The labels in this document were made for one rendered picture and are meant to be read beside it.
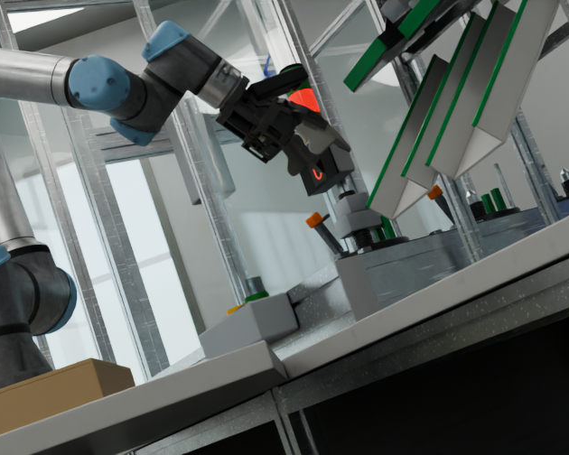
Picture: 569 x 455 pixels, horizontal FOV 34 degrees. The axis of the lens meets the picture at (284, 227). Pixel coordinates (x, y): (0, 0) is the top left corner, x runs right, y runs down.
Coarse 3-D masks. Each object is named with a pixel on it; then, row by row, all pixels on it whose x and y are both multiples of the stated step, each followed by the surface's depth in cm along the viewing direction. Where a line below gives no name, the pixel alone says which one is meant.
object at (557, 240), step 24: (528, 240) 84; (552, 240) 81; (480, 264) 90; (504, 264) 87; (528, 264) 84; (552, 264) 85; (432, 288) 97; (456, 288) 94; (480, 288) 91; (384, 312) 105; (408, 312) 101; (432, 312) 98; (336, 336) 115; (360, 336) 110; (384, 336) 106; (288, 360) 126; (312, 360) 121; (336, 360) 121
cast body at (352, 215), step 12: (348, 192) 151; (336, 204) 152; (348, 204) 149; (360, 204) 150; (348, 216) 148; (360, 216) 149; (372, 216) 150; (336, 228) 151; (348, 228) 148; (360, 228) 149; (372, 228) 152
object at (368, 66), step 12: (408, 12) 125; (444, 12) 139; (396, 24) 124; (384, 36) 123; (396, 36) 123; (372, 48) 124; (384, 48) 122; (396, 48) 128; (360, 60) 128; (372, 60) 126; (384, 60) 129; (360, 72) 129; (372, 72) 130; (348, 84) 133; (360, 84) 131
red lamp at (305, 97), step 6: (300, 90) 177; (306, 90) 177; (294, 96) 177; (300, 96) 177; (306, 96) 177; (312, 96) 178; (294, 102) 177; (300, 102) 177; (306, 102) 177; (312, 102) 177; (312, 108) 177; (318, 108) 178
